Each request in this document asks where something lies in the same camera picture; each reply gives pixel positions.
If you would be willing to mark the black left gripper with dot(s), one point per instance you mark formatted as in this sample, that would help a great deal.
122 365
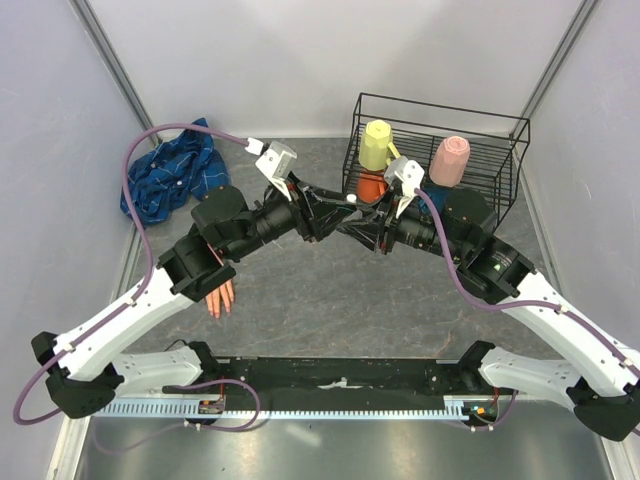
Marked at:
309 203

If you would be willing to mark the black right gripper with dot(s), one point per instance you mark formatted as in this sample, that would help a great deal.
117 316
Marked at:
374 226

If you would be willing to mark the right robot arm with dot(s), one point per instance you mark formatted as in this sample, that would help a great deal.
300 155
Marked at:
599 378

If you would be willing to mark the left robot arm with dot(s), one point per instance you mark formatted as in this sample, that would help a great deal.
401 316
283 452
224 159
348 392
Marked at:
88 367

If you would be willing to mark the orange mug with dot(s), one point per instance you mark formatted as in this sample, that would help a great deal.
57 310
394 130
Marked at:
370 186

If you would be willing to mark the yellow faceted mug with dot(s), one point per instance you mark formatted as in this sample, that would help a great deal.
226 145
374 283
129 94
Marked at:
377 149

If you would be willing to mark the blue mug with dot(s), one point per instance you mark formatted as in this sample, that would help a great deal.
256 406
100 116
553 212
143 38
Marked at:
438 195

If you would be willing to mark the pink faceted mug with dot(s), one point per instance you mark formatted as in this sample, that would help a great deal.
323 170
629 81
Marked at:
450 161

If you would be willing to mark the mannequin hand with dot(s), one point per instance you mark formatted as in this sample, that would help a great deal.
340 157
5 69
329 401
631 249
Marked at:
220 300

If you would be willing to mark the blue plaid shirt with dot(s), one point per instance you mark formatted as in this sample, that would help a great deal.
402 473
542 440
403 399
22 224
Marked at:
163 179

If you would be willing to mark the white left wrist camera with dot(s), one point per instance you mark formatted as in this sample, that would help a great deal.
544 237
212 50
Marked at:
275 161

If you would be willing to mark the black wire rack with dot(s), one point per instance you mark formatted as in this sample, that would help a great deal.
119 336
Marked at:
419 127

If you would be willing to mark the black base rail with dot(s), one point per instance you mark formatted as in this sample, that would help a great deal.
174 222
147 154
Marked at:
345 383

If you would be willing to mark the light blue cable duct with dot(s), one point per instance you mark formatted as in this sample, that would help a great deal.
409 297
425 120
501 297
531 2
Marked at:
184 408

